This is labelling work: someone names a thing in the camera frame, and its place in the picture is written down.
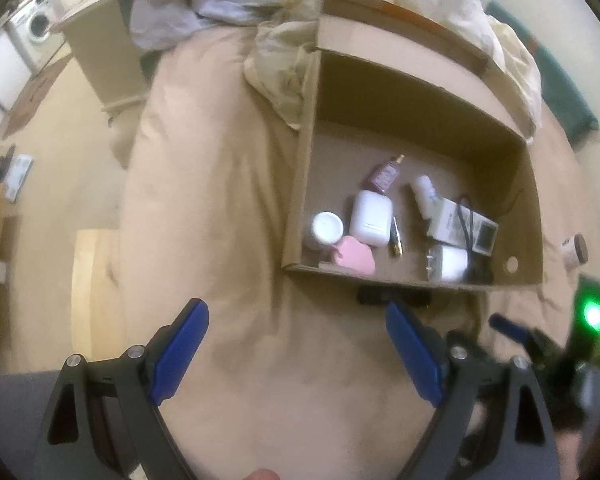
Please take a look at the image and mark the white flat floor box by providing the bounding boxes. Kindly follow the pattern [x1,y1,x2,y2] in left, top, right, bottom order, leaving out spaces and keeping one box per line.
[2,155,35,203]

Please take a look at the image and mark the pink heart keychain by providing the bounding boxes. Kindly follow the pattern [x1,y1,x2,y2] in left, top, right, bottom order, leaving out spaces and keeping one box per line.
[330,235,377,277]

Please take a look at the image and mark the white packaged box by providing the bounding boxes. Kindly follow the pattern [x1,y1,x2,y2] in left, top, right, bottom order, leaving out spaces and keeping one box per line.
[426,197,499,256]

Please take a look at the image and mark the white cabinet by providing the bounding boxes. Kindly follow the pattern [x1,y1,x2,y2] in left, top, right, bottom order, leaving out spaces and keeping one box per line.
[0,35,36,141]

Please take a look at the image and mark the maroon perfume bottle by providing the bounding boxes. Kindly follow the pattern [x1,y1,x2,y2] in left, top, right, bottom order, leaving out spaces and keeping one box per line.
[362,154,406,195]

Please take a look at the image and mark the white-lidded jar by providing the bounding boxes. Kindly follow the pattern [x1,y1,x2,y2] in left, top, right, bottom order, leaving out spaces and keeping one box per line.
[305,211,345,252]

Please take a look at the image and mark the light wooden board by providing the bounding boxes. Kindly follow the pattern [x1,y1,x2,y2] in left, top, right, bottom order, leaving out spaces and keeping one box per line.
[72,229,123,361]

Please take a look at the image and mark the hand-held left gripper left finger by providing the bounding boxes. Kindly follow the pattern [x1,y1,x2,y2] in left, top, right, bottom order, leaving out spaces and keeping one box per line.
[32,298,211,480]

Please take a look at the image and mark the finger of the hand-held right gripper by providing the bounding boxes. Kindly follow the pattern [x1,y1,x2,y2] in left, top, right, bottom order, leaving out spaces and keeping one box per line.
[489,312,533,345]
[529,329,574,369]

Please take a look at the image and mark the white washing machine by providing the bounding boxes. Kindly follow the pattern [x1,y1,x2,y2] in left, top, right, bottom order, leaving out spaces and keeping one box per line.
[7,0,63,68]

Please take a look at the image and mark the black flat bar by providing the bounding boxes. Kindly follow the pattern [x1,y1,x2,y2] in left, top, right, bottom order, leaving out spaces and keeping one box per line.
[357,286,431,307]

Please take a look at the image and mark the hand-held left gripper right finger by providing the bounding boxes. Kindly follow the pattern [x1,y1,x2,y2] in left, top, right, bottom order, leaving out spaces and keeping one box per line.
[385,301,563,480]

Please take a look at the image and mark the white earbuds case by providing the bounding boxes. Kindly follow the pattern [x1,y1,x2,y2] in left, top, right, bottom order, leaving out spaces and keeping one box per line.
[349,190,394,247]

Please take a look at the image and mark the cardboard box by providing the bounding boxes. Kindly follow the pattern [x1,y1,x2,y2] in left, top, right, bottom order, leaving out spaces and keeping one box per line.
[281,0,545,292]

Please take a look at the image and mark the brown floor mat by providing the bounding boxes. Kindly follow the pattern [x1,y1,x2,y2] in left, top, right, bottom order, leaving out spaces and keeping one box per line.
[5,55,76,138]

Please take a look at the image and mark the small gold lipstick tube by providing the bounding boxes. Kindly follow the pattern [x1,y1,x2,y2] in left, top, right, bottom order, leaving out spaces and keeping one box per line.
[389,216,405,258]

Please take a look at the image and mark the black cable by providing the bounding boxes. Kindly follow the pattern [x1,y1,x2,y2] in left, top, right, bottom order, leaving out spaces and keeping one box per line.
[455,195,496,283]

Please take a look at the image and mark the small brown-lidded jar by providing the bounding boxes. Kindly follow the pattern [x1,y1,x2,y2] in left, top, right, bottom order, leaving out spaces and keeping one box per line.
[561,234,590,270]

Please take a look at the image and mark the beige nightstand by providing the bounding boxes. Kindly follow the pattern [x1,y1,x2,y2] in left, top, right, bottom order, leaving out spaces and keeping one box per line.
[55,0,148,113]

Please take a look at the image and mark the light blue duvet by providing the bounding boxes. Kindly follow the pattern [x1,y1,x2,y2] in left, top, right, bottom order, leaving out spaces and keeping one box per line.
[130,0,301,51]

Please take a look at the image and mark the white charger plug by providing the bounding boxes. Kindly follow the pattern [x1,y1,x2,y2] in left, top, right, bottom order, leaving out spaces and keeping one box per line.
[425,245,469,282]

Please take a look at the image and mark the small white pill bottle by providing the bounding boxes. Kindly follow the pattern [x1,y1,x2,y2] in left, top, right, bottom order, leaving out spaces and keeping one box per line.
[411,175,443,221]

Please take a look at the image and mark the green pillow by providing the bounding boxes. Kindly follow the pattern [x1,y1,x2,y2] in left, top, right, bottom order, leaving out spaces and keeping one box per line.
[482,0,600,148]

